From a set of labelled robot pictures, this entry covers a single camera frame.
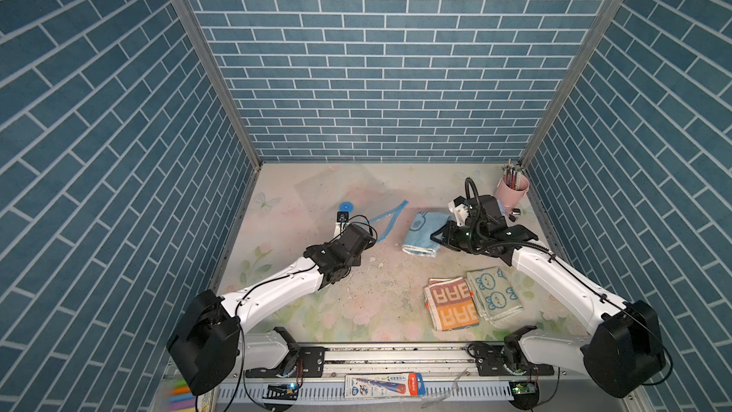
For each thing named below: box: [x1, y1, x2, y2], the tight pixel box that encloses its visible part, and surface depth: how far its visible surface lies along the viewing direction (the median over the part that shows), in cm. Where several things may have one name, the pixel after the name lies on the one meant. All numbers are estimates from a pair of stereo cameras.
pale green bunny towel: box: [466, 266, 524, 324], surface depth 85 cm
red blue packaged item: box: [344, 371, 427, 399], surface depth 71 cm
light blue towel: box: [401, 211, 450, 258], surface depth 84 cm
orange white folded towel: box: [424, 276, 480, 331], surface depth 83 cm
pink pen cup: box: [493, 158, 530, 212], surface depth 104 cm
